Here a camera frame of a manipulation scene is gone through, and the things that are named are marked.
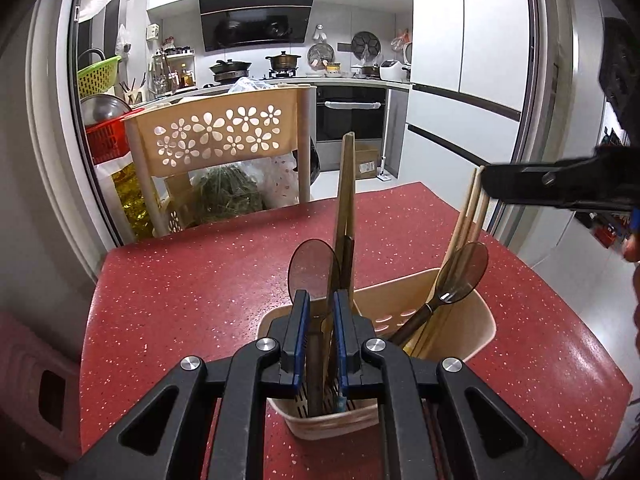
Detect green plastic basket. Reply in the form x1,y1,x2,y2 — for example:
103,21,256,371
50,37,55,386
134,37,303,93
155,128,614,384
77,49,122,99

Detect beige plastic utensil holder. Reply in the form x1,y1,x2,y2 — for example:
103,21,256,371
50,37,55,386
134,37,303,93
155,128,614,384
268,269,497,441

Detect pink plastic stool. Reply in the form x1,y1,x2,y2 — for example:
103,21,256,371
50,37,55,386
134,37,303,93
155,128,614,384
1,312,81,462

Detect dark translucent spoon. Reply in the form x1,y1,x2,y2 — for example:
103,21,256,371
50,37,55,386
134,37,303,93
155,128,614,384
390,242,489,347
288,238,341,417

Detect black built-in oven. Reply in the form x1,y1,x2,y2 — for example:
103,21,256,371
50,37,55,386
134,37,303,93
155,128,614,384
317,84,386,142

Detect steel mixing bowl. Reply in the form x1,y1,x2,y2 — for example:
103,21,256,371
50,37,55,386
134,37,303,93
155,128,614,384
80,94,131,127

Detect yellow oil bottle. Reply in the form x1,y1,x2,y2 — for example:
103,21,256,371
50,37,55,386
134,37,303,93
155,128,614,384
111,164,153,240

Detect black range hood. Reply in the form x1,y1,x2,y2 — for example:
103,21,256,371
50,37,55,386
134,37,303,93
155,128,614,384
198,0,314,52

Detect blue patterned chopstick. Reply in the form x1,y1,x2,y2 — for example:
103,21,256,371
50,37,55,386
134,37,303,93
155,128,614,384
333,131,358,413

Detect black wok on stove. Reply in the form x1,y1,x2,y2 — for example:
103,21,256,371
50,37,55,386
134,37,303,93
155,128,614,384
209,60,252,84

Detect beige flower-pattern storage cart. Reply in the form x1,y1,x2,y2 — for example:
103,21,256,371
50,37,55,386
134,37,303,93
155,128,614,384
124,84,316,237

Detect red plastic basket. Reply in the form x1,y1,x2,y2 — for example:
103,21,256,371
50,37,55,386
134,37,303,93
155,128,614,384
86,108,141,165

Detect white rice cooker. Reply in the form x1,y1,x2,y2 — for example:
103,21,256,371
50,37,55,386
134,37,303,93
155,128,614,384
378,60,410,82

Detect brown cooking pot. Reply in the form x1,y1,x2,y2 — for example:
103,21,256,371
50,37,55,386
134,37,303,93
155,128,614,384
266,51,299,72

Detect person right hand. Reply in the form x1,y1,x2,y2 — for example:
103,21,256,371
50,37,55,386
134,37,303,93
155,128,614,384
623,233,640,352

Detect white refrigerator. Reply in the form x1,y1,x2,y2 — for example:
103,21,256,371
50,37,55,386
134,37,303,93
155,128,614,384
399,0,532,207

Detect bamboo chopstick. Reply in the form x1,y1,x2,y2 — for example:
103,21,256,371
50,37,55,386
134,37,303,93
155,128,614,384
405,186,489,358
410,188,489,359
429,164,486,302
334,132,356,309

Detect cardboard box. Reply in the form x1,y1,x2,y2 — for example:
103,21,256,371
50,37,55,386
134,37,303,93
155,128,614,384
355,142,380,180

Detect green vegetables in bag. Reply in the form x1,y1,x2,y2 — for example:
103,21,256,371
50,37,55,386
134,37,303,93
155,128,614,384
193,164,265,224

